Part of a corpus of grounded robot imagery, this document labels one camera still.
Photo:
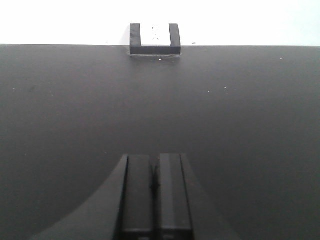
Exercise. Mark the white wall outlet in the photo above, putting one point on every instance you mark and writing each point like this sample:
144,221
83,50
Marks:
155,34

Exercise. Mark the black U-shaped bracket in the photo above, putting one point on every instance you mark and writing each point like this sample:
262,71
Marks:
135,47

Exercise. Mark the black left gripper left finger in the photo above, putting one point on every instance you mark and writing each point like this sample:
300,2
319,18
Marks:
120,209

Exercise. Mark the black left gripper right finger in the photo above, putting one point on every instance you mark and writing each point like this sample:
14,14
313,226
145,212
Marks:
184,209

